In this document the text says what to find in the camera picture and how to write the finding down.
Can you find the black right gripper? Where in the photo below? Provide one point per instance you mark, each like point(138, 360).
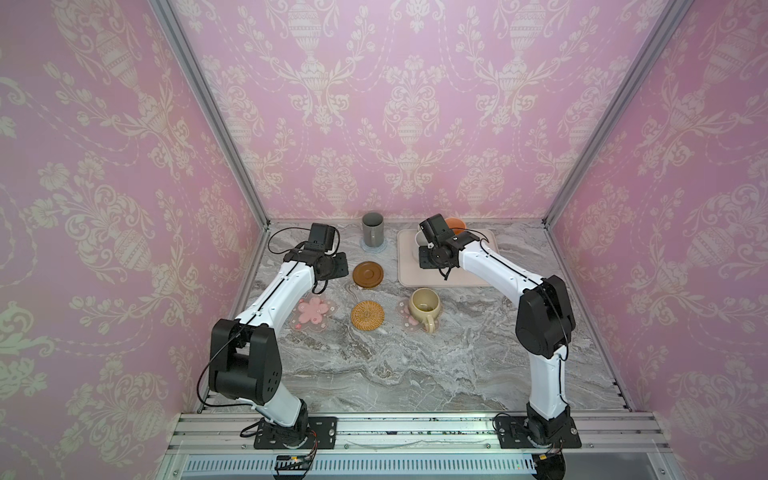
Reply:
point(429, 259)

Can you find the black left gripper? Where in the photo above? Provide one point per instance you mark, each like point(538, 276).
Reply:
point(342, 269)

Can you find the brown round wooden coaster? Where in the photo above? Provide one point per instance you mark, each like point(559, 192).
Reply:
point(368, 274)

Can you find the pink flower coaster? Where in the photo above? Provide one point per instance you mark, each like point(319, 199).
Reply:
point(312, 314)
point(411, 321)

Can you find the beige glazed round mug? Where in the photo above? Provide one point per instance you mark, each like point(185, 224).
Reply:
point(425, 306)

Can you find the grey ceramic mug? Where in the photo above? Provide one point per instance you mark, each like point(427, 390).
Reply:
point(373, 228)

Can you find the woven rattan round coaster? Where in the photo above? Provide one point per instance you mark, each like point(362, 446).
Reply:
point(367, 315)

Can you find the blue woven round coaster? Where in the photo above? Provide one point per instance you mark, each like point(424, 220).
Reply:
point(373, 249)

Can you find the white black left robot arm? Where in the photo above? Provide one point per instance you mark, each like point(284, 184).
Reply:
point(245, 363)

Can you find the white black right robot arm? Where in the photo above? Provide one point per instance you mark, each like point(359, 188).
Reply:
point(544, 324)

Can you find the white speckled mug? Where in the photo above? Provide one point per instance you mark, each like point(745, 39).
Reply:
point(420, 240)

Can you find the orange ceramic mug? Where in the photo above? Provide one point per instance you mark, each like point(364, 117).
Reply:
point(456, 225)

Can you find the cream rectangular tray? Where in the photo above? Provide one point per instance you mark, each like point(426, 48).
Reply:
point(411, 275)

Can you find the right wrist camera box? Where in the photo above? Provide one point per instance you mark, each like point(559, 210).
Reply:
point(436, 230)

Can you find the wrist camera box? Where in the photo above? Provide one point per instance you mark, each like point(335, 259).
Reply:
point(436, 230)
point(322, 238)

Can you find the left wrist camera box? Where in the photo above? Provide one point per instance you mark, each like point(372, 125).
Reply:
point(322, 238)

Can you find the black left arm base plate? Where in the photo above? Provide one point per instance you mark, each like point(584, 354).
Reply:
point(314, 432)

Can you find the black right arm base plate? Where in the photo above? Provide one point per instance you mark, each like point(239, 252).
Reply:
point(513, 432)

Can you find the left aluminium corner post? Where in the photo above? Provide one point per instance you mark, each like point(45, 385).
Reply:
point(194, 74)

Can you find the aluminium corner post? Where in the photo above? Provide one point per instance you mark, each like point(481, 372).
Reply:
point(194, 74)
point(665, 26)

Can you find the aluminium front rail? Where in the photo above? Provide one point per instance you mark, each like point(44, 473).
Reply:
point(471, 432)

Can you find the white perforated cable duct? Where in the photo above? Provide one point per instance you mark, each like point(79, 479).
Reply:
point(329, 465)

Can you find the right aluminium corner post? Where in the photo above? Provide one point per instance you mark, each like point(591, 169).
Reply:
point(665, 26)

